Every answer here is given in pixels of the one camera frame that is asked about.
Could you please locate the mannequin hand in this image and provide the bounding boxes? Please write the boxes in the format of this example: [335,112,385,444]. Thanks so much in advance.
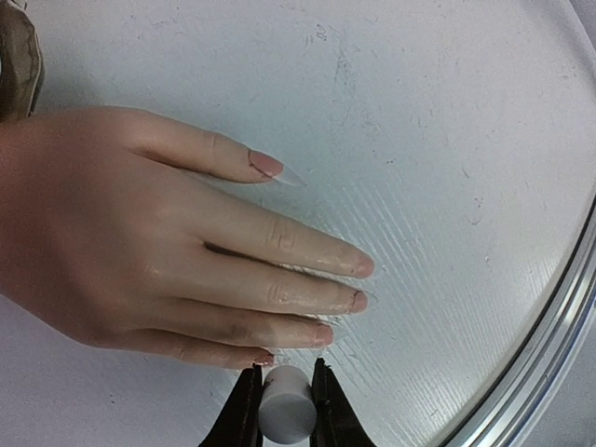
[1,107,374,369]

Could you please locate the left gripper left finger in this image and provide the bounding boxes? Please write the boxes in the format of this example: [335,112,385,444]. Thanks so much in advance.
[198,364,264,447]

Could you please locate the beige jacket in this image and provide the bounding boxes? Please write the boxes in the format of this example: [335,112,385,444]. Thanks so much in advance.
[1,1,45,122]

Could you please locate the white nail polish brush cap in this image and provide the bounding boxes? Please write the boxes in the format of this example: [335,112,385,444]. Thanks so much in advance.
[258,365,317,445]

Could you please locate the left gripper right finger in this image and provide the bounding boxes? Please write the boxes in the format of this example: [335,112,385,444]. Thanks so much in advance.
[310,358,375,447]

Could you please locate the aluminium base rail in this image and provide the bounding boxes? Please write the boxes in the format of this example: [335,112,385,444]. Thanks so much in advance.
[441,205,595,446]

